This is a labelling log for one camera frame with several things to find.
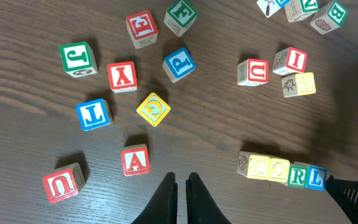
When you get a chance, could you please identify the green F block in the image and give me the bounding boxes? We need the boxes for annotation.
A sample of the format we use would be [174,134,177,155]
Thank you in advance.
[164,0,198,37]

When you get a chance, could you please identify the blue X block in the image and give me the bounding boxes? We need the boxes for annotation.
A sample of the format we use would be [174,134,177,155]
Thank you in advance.
[257,0,291,18]

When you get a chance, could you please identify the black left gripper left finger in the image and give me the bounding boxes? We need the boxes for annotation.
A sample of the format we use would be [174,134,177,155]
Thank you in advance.
[132,172,178,224]

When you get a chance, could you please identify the yellow G block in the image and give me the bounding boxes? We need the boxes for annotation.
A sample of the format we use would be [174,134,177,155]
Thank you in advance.
[136,93,171,127]

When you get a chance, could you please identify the green J block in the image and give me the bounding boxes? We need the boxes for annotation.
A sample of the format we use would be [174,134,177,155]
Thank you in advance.
[59,42,98,78]

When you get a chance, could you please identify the yellow C block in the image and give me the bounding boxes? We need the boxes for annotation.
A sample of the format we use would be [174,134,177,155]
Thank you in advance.
[237,151,270,180]

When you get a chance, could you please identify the blue L block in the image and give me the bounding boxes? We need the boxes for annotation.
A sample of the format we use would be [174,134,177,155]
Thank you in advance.
[306,166,327,190]

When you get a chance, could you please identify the red I block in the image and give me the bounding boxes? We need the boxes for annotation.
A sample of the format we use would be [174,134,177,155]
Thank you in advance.
[272,47,308,76]

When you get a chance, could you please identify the red u block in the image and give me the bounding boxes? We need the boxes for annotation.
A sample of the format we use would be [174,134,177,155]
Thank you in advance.
[42,162,86,203]
[237,58,269,86]

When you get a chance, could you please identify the red A block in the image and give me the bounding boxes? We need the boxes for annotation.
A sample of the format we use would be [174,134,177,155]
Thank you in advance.
[121,144,150,177]

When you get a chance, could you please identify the green R block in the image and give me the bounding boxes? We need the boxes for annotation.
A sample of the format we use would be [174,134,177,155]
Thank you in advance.
[287,162,308,188]

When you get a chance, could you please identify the yellow S block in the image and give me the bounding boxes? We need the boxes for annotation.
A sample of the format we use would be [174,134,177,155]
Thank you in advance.
[282,72,316,98]

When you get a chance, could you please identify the red U block front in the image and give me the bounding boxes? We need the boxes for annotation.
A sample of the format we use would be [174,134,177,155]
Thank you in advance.
[42,162,86,203]

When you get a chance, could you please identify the blue T block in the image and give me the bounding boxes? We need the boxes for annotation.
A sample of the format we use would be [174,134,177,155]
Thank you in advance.
[76,98,113,131]

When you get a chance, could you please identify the blue P block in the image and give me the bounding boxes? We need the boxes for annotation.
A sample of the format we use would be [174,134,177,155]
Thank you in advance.
[162,47,196,83]

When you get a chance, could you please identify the green N block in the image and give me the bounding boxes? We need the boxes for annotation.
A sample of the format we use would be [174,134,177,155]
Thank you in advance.
[285,0,319,22]

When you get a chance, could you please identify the red E block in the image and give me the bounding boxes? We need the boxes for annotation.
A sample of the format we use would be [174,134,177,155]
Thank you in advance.
[126,10,158,49]

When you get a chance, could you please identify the red U block middle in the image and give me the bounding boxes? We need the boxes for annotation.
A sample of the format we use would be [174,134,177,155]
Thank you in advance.
[237,58,269,86]

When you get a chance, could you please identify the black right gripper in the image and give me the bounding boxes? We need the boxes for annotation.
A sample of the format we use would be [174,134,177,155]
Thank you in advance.
[325,175,358,224]

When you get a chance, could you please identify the green B block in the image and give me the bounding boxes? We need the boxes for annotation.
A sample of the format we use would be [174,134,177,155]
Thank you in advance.
[310,0,349,35]

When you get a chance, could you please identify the red Y block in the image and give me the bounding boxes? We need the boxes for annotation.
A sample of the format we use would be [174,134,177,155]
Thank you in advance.
[107,61,138,93]

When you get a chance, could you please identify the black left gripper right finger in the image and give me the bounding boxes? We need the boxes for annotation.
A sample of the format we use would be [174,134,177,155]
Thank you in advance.
[186,172,231,224]

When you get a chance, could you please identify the yellow O block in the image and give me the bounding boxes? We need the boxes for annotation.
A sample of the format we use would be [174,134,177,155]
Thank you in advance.
[267,157,290,184]

